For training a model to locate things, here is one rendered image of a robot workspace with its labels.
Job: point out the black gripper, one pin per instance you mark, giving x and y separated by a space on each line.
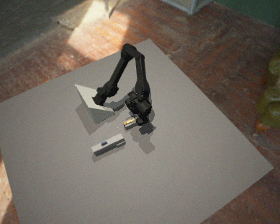
141 119

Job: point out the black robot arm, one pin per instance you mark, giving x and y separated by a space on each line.
139 99

